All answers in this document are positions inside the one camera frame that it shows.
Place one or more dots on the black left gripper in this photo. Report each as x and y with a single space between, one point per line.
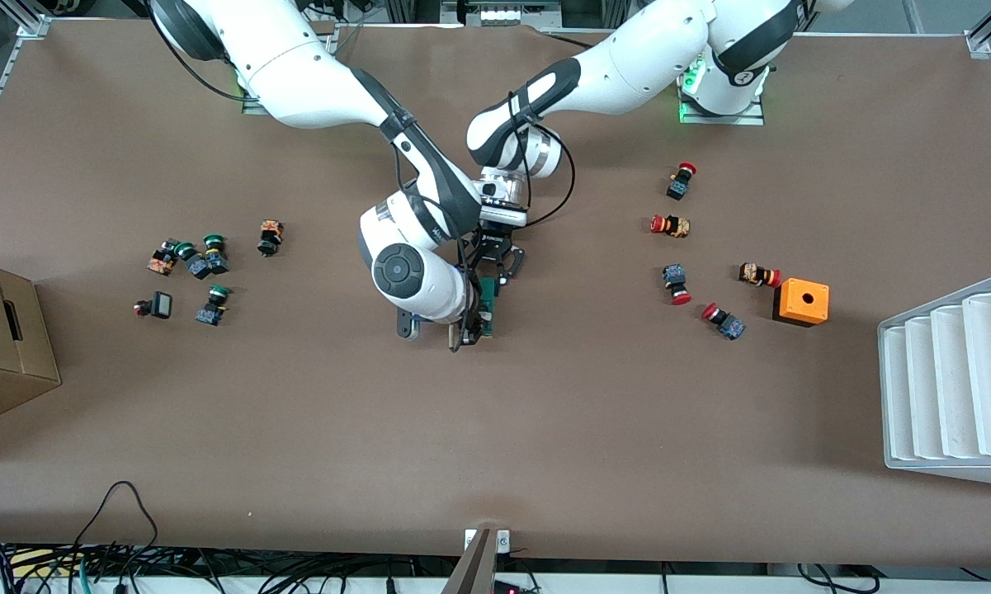
493 244

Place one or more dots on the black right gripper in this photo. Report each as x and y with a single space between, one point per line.
465 332

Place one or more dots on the green circuit board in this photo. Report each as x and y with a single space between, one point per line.
490 290

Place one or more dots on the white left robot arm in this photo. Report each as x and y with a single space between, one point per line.
644 66

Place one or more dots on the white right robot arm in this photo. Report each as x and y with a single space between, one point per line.
297 74

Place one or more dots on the red mushroom button blue block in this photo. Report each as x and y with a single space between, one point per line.
730 326
679 188
675 276

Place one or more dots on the red mushroom button orange block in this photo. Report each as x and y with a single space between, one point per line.
675 226
755 273

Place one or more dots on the white power strip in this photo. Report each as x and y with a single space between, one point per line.
499 14

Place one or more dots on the green pushbutton blue block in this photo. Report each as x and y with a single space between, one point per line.
196 266
210 313

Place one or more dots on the black device red light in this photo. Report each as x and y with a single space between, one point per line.
507 587

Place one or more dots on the rectangular white lens pushbutton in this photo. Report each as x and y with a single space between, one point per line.
162 305

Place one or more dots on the white slotted tray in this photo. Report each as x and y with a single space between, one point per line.
949 388

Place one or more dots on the brown cardboard box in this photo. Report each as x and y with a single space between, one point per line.
0 371

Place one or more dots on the black selector switch orange block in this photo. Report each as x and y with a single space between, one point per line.
162 262
270 239

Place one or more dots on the grey camera mounting post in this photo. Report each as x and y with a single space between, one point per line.
472 569

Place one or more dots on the aluminium left arm base plate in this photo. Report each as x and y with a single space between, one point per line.
722 120

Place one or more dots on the orange button enclosure box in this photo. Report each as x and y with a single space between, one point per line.
804 301

